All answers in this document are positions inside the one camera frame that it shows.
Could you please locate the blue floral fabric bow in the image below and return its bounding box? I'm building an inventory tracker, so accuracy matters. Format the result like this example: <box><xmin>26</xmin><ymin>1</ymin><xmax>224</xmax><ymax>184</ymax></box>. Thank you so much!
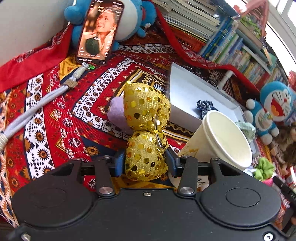
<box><xmin>196</xmin><ymin>100</ymin><xmax>218</xmax><ymax>120</ymax></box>

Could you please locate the row of upright books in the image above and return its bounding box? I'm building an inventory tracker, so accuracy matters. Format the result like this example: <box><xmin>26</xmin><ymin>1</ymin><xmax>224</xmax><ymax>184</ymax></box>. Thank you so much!
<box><xmin>200</xmin><ymin>13</ymin><xmax>288</xmax><ymax>89</ymax></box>

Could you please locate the lime green cloth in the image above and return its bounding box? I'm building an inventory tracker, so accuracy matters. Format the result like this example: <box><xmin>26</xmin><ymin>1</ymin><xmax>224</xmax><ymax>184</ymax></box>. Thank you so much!
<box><xmin>252</xmin><ymin>157</ymin><xmax>275</xmax><ymax>181</ymax></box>

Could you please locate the red plastic crate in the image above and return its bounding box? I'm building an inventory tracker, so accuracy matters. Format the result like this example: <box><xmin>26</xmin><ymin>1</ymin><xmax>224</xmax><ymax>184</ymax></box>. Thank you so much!
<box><xmin>171</xmin><ymin>27</ymin><xmax>205</xmax><ymax>53</ymax></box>

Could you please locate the blue round plush toy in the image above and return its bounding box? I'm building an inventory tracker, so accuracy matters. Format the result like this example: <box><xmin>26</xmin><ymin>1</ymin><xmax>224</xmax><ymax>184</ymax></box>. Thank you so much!
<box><xmin>64</xmin><ymin>1</ymin><xmax>157</xmax><ymax>60</ymax></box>

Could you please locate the patterned red tablecloth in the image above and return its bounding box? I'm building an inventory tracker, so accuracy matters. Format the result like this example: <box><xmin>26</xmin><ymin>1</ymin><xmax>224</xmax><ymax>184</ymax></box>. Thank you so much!
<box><xmin>0</xmin><ymin>14</ymin><xmax>296</xmax><ymax>232</ymax></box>

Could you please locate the green floral cloth hat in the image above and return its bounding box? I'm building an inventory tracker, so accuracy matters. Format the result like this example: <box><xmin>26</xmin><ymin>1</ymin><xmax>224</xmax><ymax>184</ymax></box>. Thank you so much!
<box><xmin>235</xmin><ymin>120</ymin><xmax>256</xmax><ymax>143</ymax></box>

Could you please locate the purple plush toy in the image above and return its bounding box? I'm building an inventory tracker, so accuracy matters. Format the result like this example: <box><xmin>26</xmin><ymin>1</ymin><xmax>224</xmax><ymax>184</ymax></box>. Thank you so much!
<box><xmin>107</xmin><ymin>96</ymin><xmax>133</xmax><ymax>135</ymax></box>

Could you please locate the brown haired doll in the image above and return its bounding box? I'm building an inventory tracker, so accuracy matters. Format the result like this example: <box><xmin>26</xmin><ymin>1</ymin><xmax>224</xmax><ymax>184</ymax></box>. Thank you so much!
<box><xmin>270</xmin><ymin>126</ymin><xmax>295</xmax><ymax>176</ymax></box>

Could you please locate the white shallow cardboard box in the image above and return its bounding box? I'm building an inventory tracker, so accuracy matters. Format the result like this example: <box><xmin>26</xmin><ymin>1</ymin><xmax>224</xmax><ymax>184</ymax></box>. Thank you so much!
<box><xmin>166</xmin><ymin>62</ymin><xmax>261</xmax><ymax>158</ymax></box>

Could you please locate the stack of grey books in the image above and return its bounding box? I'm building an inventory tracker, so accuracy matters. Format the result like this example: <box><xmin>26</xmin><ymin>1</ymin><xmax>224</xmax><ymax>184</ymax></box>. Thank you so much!
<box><xmin>153</xmin><ymin>0</ymin><xmax>220</xmax><ymax>43</ymax></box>

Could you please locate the red scarf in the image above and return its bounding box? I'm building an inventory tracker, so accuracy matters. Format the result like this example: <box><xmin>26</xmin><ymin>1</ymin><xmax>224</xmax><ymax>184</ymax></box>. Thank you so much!
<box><xmin>155</xmin><ymin>6</ymin><xmax>259</xmax><ymax>95</ymax></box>

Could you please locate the Doraemon plush toy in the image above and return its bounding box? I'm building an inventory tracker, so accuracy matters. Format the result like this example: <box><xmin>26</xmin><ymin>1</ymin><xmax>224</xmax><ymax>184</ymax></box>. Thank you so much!
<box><xmin>244</xmin><ymin>81</ymin><xmax>295</xmax><ymax>145</ymax></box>

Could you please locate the smartphone with red case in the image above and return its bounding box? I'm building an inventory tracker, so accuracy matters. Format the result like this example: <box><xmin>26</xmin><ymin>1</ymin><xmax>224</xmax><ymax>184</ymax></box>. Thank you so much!
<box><xmin>76</xmin><ymin>1</ymin><xmax>124</xmax><ymax>66</ymax></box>

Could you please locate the gold sequin bow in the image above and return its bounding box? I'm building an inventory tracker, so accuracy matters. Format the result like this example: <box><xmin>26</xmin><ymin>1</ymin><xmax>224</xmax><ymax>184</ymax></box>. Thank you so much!
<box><xmin>123</xmin><ymin>81</ymin><xmax>171</xmax><ymax>181</ymax></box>

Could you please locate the white paper cup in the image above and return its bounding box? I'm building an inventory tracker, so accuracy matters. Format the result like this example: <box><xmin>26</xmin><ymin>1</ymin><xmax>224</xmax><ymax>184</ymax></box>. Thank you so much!
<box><xmin>178</xmin><ymin>110</ymin><xmax>252</xmax><ymax>171</ymax></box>

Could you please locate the white PVC pipe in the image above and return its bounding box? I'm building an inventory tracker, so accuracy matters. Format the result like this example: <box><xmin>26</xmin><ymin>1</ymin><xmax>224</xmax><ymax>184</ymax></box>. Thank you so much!
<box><xmin>217</xmin><ymin>70</ymin><xmax>233</xmax><ymax>90</ymax></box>

